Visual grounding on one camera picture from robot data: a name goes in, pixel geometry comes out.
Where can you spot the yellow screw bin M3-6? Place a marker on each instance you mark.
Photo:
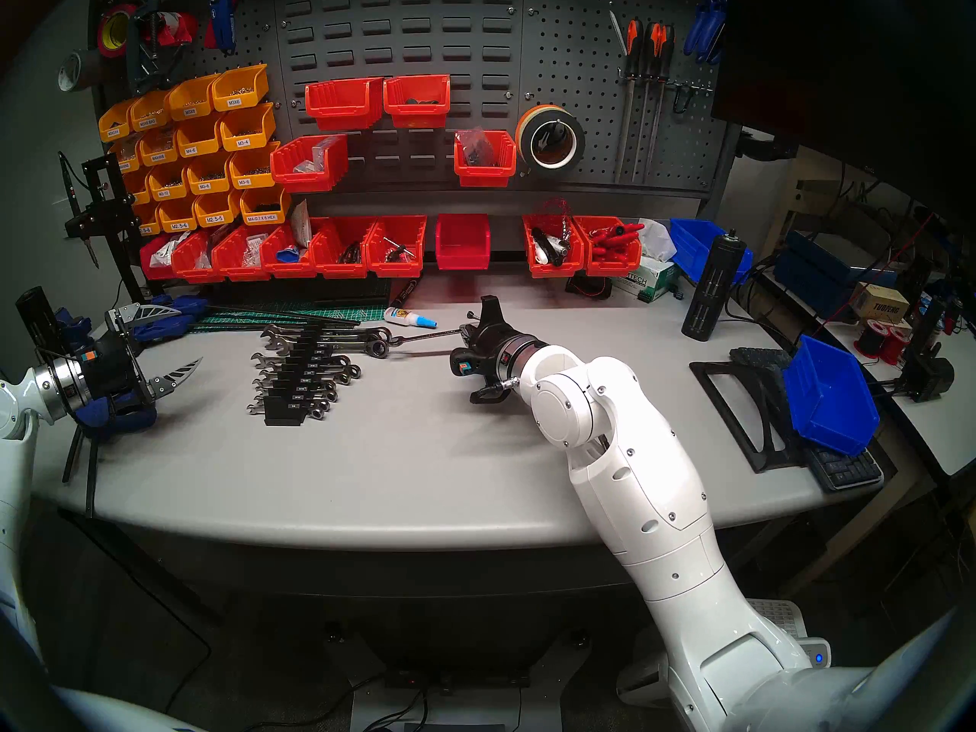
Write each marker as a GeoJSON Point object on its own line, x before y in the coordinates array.
{"type": "Point", "coordinates": [254, 166]}

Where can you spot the black monitor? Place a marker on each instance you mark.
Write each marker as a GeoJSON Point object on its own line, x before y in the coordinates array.
{"type": "Point", "coordinates": [839, 67]}

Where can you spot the yellow screw bin M3-4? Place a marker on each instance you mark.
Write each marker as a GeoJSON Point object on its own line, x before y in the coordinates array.
{"type": "Point", "coordinates": [248, 127]}

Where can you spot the small cardboard box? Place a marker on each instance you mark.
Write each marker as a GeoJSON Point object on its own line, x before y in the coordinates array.
{"type": "Point", "coordinates": [881, 303]}

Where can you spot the yellow screw bin M3-8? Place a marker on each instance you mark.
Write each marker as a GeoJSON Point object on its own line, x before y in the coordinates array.
{"type": "Point", "coordinates": [208, 174]}

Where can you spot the dark blue crate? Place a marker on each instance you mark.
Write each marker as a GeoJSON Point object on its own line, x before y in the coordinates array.
{"type": "Point", "coordinates": [816, 269]}

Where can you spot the green white glove box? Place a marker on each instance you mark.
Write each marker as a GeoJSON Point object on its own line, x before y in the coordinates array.
{"type": "Point", "coordinates": [650, 280]}

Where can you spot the black metal hand tool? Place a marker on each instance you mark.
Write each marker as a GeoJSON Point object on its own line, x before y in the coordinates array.
{"type": "Point", "coordinates": [396, 248]}

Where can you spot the black metal clamp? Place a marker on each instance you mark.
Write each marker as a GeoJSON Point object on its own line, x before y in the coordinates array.
{"type": "Point", "coordinates": [149, 59]}

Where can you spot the white user manual sheet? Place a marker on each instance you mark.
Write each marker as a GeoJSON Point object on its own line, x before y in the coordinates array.
{"type": "Point", "coordinates": [301, 223]}

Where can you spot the black power adapter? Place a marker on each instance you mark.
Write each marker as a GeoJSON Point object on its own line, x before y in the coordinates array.
{"type": "Point", "coordinates": [929, 376]}

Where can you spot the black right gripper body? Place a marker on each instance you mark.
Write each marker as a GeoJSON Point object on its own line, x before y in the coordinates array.
{"type": "Point", "coordinates": [492, 357]}

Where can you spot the grey duct tape roll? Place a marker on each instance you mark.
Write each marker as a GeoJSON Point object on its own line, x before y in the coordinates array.
{"type": "Point", "coordinates": [69, 75]}

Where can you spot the blue storage bin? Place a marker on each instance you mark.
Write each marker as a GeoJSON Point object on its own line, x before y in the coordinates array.
{"type": "Point", "coordinates": [829, 395]}
{"type": "Point", "coordinates": [694, 246]}

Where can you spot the red mesh bag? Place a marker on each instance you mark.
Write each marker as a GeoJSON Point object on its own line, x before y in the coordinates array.
{"type": "Point", "coordinates": [553, 208]}

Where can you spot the black wrench holder rack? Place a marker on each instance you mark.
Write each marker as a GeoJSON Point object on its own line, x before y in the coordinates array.
{"type": "Point", "coordinates": [293, 415]}

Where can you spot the black keyboard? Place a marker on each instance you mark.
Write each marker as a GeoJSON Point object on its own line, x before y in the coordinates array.
{"type": "Point", "coordinates": [842, 470]}

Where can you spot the red yellow tape roll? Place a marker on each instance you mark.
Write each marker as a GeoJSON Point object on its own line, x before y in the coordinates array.
{"type": "Point", "coordinates": [114, 44]}

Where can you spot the yellow screw bin M2.5-5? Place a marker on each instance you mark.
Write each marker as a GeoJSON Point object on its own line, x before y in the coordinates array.
{"type": "Point", "coordinates": [217, 209]}

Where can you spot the large orange white tape roll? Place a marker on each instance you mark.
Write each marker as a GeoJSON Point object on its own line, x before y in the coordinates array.
{"type": "Point", "coordinates": [524, 132]}

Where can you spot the yellow screw bin M4-6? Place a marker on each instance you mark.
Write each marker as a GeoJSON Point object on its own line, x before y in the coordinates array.
{"type": "Point", "coordinates": [200, 136]}

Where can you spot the black helping hand stand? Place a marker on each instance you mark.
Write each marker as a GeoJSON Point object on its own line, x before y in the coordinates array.
{"type": "Point", "coordinates": [107, 204]}

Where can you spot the yellow screw bin M3X6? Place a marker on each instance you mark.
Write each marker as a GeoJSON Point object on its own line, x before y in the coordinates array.
{"type": "Point", "coordinates": [240, 88]}

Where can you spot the clear screw bag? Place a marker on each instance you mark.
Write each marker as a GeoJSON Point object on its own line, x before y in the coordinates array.
{"type": "Point", "coordinates": [320, 151]}
{"type": "Point", "coordinates": [476, 142]}
{"type": "Point", "coordinates": [253, 250]}

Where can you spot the white air purifier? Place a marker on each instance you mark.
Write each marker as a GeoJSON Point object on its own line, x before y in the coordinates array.
{"type": "Point", "coordinates": [781, 612]}

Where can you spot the black permanent marker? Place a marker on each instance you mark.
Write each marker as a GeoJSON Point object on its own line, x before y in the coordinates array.
{"type": "Point", "coordinates": [404, 290]}

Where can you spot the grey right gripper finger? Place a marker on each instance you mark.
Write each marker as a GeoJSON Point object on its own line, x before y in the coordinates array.
{"type": "Point", "coordinates": [492, 315]}

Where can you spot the yellow screw bin M3X8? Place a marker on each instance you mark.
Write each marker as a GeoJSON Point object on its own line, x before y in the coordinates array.
{"type": "Point", "coordinates": [191, 97]}

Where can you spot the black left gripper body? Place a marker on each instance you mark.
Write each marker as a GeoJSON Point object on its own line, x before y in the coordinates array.
{"type": "Point", "coordinates": [110, 372]}

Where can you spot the green cutting mat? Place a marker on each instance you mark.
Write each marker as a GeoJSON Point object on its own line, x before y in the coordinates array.
{"type": "Point", "coordinates": [267, 313]}

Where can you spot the yellow screw bin M4 HEX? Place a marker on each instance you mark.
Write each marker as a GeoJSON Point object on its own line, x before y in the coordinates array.
{"type": "Point", "coordinates": [264, 205]}

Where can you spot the black pegboard hook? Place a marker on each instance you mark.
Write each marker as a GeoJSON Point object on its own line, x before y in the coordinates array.
{"type": "Point", "coordinates": [681, 94]}

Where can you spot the white super glue bottle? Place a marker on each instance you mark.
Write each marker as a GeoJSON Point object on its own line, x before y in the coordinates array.
{"type": "Point", "coordinates": [408, 319]}

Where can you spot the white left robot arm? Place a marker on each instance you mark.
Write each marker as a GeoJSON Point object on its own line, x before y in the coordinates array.
{"type": "Point", "coordinates": [15, 463]}

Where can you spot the black water bottle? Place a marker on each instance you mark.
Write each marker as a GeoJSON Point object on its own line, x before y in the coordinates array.
{"type": "Point", "coordinates": [713, 288]}

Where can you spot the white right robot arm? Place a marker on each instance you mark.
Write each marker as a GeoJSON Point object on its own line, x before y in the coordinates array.
{"type": "Point", "coordinates": [640, 494]}

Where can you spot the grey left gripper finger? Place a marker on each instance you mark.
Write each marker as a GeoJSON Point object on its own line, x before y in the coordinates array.
{"type": "Point", "coordinates": [171, 376]}
{"type": "Point", "coordinates": [145, 313]}

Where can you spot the small chrome combination wrench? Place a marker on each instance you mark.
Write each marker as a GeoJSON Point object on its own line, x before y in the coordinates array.
{"type": "Point", "coordinates": [329, 393]}
{"type": "Point", "coordinates": [347, 369]}
{"type": "Point", "coordinates": [331, 386]}
{"type": "Point", "coordinates": [314, 415]}
{"type": "Point", "coordinates": [339, 377]}
{"type": "Point", "coordinates": [321, 408]}
{"type": "Point", "coordinates": [325, 401]}

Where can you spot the small blue part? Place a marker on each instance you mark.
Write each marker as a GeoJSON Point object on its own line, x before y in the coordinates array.
{"type": "Point", "coordinates": [287, 255]}

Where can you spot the white plastic bag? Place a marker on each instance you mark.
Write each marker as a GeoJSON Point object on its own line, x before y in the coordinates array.
{"type": "Point", "coordinates": [656, 239]}

